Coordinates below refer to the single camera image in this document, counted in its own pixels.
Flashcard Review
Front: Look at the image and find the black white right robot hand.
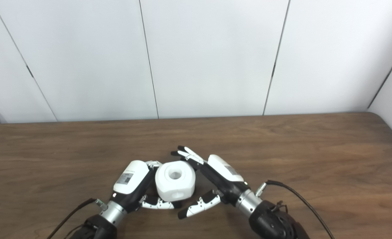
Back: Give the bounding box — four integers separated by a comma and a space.
170, 145, 250, 220

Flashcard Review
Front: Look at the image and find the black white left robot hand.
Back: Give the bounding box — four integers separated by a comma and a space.
111, 160, 182, 213

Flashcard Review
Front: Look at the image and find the round white plastic piece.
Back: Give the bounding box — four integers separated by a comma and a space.
155, 161, 196, 202

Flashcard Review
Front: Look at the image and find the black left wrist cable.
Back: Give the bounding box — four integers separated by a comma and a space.
47, 198, 108, 239

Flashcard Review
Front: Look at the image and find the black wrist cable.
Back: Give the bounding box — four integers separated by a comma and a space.
47, 198, 108, 239
256, 180, 335, 239

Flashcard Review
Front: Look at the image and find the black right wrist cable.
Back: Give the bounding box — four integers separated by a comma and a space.
256, 180, 335, 239

